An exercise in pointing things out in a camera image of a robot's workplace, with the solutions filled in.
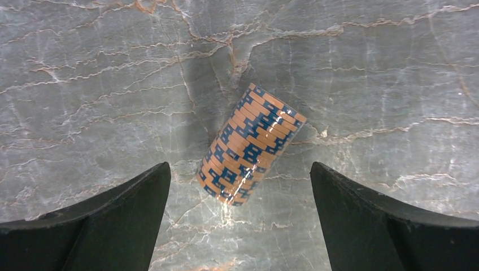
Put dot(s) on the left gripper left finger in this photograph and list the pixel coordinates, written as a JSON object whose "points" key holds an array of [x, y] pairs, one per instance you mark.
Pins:
{"points": [[114, 230]]}

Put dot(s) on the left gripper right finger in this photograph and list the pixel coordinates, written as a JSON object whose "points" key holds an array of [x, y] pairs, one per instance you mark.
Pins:
{"points": [[364, 229]]}

